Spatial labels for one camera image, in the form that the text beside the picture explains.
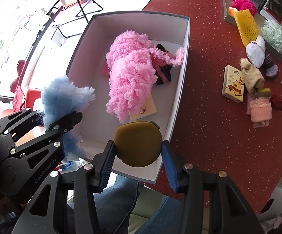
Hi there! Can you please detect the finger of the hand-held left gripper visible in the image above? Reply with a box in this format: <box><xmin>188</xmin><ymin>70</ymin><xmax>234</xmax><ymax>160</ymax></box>
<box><xmin>0</xmin><ymin>110</ymin><xmax>44</xmax><ymax>142</ymax></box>
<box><xmin>9</xmin><ymin>112</ymin><xmax>83</xmax><ymax>161</ymax></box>

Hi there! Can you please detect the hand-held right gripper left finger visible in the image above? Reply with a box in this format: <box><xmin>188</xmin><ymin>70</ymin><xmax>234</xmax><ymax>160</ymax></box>
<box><xmin>12</xmin><ymin>140</ymin><xmax>116</xmax><ymax>234</ymax></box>

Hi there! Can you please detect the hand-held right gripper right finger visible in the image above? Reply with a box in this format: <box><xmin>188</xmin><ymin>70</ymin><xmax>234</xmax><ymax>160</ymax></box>
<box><xmin>162</xmin><ymin>140</ymin><xmax>266</xmax><ymax>234</ymax></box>

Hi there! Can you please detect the blue fluffy duster cloth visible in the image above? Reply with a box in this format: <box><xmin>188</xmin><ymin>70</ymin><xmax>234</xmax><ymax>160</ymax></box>
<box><xmin>41</xmin><ymin>75</ymin><xmax>96</xmax><ymax>162</ymax></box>

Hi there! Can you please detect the round olive zip pouch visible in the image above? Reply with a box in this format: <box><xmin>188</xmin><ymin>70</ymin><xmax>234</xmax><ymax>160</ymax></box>
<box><xmin>113</xmin><ymin>121</ymin><xmax>163</xmax><ymax>168</ymax></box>

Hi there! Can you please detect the large cardboard box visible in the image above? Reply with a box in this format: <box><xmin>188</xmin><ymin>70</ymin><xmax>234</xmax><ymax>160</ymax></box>
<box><xmin>65</xmin><ymin>10</ymin><xmax>191</xmax><ymax>185</ymax></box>

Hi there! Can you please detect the pink fluffy duster cloth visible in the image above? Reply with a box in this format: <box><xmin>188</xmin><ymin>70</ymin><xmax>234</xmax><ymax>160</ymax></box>
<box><xmin>105</xmin><ymin>30</ymin><xmax>185</xmax><ymax>124</ymax></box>

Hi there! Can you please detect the pink black knitted slipper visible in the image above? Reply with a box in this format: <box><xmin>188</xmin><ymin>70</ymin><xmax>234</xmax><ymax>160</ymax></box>
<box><xmin>153</xmin><ymin>43</ymin><xmax>173</xmax><ymax>86</ymax></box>

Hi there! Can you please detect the beige sock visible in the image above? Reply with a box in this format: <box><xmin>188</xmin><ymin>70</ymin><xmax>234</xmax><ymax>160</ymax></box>
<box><xmin>240</xmin><ymin>58</ymin><xmax>265</xmax><ymax>95</ymax></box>

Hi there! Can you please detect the red plastic chair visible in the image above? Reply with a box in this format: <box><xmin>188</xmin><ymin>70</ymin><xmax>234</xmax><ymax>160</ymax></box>
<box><xmin>12</xmin><ymin>85</ymin><xmax>43</xmax><ymax>114</ymax></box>

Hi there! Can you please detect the red cloth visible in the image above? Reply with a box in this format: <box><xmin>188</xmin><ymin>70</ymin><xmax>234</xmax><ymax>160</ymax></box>
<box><xmin>11</xmin><ymin>60</ymin><xmax>28</xmax><ymax>109</ymax></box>

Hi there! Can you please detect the cream sofa cushion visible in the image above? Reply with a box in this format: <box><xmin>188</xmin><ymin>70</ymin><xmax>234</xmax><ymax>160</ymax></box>
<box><xmin>128</xmin><ymin>190</ymin><xmax>180</xmax><ymax>234</ymax></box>

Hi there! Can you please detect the small white box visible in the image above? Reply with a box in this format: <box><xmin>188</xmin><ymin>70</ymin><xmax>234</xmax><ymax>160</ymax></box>
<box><xmin>52</xmin><ymin>29</ymin><xmax>67</xmax><ymax>45</ymax></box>

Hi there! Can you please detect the yellow cartoon tissue pack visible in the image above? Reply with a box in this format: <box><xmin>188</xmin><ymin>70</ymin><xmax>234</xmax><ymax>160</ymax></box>
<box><xmin>222</xmin><ymin>65</ymin><xmax>245</xmax><ymax>103</ymax></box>

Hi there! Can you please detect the pink knitted sock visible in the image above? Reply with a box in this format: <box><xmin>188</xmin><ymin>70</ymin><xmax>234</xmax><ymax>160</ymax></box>
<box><xmin>247</xmin><ymin>88</ymin><xmax>272</xmax><ymax>128</ymax></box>

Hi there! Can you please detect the black folding chair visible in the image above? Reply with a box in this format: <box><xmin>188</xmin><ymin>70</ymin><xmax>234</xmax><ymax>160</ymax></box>
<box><xmin>50</xmin><ymin>0</ymin><xmax>104</xmax><ymax>38</ymax></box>

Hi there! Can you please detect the striped knitted sock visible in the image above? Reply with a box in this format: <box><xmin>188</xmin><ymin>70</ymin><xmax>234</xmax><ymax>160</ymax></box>
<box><xmin>263</xmin><ymin>51</ymin><xmax>279</xmax><ymax>80</ymax></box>

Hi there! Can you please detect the white face mask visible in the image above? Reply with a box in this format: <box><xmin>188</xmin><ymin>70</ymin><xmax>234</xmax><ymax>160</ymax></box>
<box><xmin>246</xmin><ymin>35</ymin><xmax>266</xmax><ymax>69</ymax></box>

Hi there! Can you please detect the yellow foam net sleeve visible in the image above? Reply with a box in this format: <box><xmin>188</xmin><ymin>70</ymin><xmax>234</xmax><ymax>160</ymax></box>
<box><xmin>233</xmin><ymin>8</ymin><xmax>260</xmax><ymax>47</ymax></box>

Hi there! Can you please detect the grey shallow tray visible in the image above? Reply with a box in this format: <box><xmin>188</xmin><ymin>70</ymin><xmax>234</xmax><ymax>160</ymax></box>
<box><xmin>223</xmin><ymin>0</ymin><xmax>282</xmax><ymax>61</ymax></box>

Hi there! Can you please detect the mint green bath pouf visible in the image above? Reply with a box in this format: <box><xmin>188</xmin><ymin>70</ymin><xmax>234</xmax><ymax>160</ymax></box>
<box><xmin>261</xmin><ymin>19</ymin><xmax>282</xmax><ymax>55</ymax></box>

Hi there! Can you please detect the magenta fluffy ball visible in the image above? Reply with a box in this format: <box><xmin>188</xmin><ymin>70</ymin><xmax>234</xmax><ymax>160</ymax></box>
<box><xmin>231</xmin><ymin>0</ymin><xmax>257</xmax><ymax>16</ymax></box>

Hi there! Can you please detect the black cable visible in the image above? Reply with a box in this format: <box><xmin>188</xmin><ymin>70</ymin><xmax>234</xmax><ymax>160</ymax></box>
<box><xmin>128</xmin><ymin>180</ymin><xmax>144</xmax><ymax>234</ymax></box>

